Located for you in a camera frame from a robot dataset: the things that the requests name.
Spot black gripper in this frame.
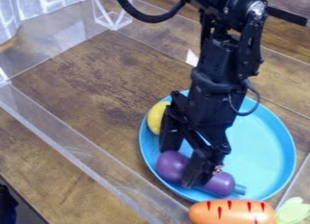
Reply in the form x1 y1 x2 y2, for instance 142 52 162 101
158 67 247 189

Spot clear acrylic enclosure wall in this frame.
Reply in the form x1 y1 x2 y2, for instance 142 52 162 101
0 0 310 224

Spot white patterned curtain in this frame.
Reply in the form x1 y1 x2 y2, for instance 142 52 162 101
0 0 84 44

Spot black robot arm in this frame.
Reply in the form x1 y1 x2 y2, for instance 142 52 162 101
160 0 267 188

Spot black bar in background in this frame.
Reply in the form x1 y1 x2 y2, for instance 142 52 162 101
267 6 307 26

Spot blue round plate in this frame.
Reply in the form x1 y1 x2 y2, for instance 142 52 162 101
138 104 296 202

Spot purple toy eggplant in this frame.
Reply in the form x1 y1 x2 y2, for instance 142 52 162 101
154 151 245 198

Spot yellow toy lemon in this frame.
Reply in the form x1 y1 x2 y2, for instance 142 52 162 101
146 102 170 135

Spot orange toy carrot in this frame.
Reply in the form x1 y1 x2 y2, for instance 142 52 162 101
188 200 277 224

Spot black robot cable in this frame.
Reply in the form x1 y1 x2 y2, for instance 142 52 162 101
110 0 190 24

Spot green carrot leaves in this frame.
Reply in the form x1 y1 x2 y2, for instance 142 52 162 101
276 197 310 224

